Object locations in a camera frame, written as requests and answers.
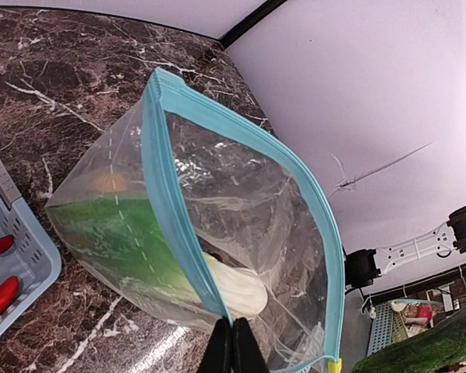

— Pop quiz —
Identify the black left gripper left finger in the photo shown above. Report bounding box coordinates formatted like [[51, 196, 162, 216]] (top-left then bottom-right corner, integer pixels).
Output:
[[201, 319, 232, 373]]

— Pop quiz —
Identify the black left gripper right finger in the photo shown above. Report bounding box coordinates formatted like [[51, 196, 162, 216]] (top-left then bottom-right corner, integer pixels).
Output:
[[232, 318, 267, 373]]

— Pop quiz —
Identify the clear zip top bag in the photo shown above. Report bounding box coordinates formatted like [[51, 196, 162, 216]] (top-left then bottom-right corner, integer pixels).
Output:
[[46, 68, 345, 372]]

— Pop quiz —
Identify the green cucumber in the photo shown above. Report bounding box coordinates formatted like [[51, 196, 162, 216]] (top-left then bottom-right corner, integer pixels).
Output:
[[353, 307, 466, 373]]

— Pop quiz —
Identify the yellow mango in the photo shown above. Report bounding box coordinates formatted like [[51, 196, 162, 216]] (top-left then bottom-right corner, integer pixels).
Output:
[[92, 173, 128, 193]]

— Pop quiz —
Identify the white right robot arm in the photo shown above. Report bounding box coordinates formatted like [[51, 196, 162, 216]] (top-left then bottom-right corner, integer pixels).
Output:
[[345, 206, 466, 289]]

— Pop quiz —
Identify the blue background storage basket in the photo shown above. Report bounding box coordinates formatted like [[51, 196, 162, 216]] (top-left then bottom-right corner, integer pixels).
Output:
[[367, 303, 394, 356]]

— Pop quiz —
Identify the cream background storage basket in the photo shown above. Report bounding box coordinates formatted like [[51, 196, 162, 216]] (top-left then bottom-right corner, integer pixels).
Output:
[[388, 299, 443, 343]]

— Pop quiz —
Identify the light blue plastic basket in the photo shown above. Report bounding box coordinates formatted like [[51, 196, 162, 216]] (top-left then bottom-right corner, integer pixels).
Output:
[[0, 159, 61, 336]]

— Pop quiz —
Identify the white power strip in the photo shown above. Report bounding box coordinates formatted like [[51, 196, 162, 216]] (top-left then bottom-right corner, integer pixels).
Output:
[[374, 223, 456, 276]]

